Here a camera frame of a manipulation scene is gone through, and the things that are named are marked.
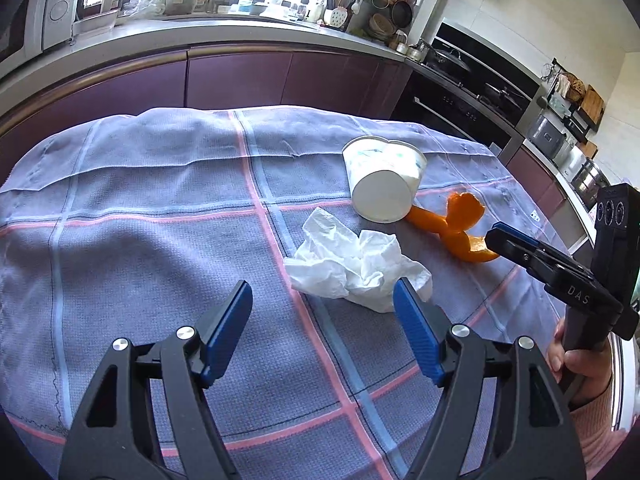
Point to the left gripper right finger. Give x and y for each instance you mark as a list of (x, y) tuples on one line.
[(531, 435)]

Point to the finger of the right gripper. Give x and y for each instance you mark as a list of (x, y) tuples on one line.
[(510, 243), (502, 233)]

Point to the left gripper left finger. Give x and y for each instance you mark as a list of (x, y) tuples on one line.
[(114, 436)]

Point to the orange peel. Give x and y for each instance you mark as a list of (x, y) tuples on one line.
[(463, 211)]

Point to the white tissue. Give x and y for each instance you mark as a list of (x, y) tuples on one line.
[(334, 262)]

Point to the pink right sleeve forearm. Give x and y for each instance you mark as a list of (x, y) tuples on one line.
[(599, 442)]

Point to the purple kitchen base cabinets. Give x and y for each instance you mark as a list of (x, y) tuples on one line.
[(210, 79)]

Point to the right hand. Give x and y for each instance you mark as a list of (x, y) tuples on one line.
[(595, 367)]

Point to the steel pot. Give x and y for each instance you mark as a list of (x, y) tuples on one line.
[(588, 181)]

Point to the white paper cup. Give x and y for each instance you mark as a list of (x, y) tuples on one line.
[(383, 177)]

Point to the black built-in oven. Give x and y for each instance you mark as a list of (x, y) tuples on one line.
[(469, 88)]

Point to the wooden cutting board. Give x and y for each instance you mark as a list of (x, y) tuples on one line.
[(592, 108)]

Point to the black hanging frying pan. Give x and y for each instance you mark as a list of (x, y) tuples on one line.
[(401, 14)]

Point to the white microwave oven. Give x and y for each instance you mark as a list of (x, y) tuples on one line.
[(35, 27)]

